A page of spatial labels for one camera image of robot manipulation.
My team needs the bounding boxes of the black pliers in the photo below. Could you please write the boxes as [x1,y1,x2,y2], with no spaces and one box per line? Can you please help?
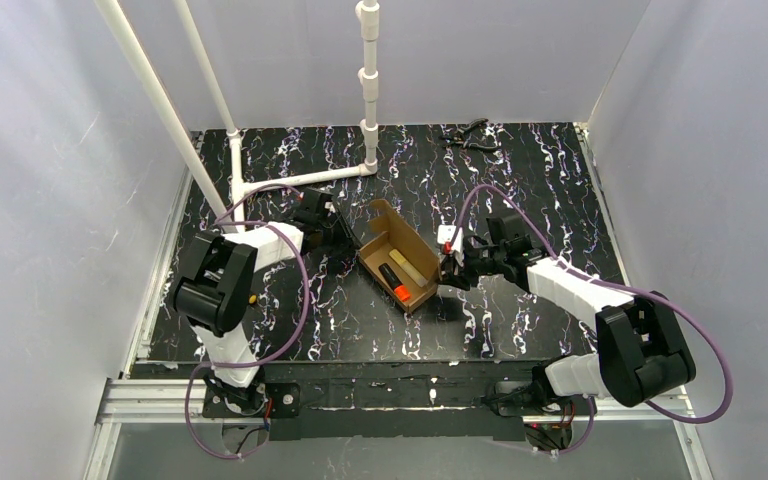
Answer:
[438,118,500,153]

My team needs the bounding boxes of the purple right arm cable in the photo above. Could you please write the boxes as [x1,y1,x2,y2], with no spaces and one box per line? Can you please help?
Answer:
[456,184,734,458]

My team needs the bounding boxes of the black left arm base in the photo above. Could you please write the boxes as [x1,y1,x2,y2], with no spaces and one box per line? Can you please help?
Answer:
[202,377,301,420]

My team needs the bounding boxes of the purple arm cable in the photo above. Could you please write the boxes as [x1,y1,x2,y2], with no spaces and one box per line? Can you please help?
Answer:
[183,183,311,462]
[456,184,734,458]

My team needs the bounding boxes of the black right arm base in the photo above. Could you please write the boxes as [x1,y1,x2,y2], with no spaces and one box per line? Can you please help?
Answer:
[477,377,597,456]

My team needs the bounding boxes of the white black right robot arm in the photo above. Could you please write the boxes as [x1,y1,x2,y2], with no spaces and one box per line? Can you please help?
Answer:
[437,213,696,407]

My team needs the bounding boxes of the black orange highlighter marker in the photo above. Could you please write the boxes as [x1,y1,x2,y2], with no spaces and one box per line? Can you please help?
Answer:
[378,263,412,304]

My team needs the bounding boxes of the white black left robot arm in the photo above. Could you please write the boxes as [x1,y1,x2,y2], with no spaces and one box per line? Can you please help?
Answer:
[171,188,359,388]

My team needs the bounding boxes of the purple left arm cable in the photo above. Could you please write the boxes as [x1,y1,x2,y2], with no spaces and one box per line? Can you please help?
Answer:
[183,183,311,462]

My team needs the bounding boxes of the aluminium rail frame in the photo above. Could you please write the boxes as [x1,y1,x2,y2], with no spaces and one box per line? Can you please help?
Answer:
[82,165,698,480]

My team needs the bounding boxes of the brown cardboard paper box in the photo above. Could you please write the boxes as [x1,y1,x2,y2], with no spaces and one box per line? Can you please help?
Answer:
[358,199,440,314]

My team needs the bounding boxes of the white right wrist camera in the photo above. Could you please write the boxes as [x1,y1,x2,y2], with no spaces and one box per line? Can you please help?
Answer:
[437,224,463,265]

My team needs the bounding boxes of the white PVC pipe frame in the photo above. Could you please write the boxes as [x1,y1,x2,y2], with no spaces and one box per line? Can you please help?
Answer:
[94,0,383,230]

